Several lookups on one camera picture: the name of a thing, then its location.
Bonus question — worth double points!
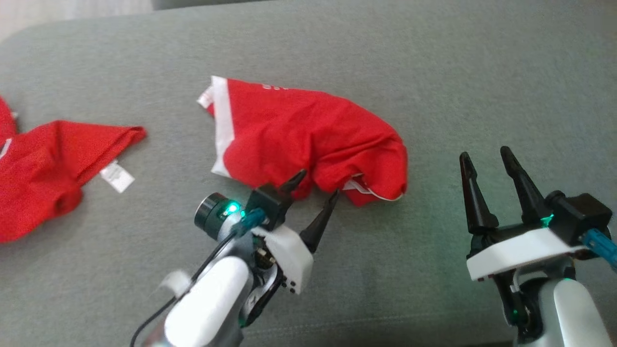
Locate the red shorts with white trim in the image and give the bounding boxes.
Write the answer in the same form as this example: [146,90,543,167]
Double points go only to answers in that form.
[197,76,409,208]

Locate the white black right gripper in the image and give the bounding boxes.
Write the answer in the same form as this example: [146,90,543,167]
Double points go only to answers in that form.
[459,146,589,282]

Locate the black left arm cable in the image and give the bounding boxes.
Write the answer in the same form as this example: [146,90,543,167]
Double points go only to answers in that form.
[129,207,267,347]

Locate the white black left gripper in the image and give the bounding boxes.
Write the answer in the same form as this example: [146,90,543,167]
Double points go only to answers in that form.
[251,169,341,295]

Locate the white cable label tag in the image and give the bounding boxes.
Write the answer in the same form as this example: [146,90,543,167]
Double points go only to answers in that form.
[159,270,193,298]

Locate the red jersey with white sleeve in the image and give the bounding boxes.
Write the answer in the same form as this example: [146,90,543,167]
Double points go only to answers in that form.
[0,96,148,244]

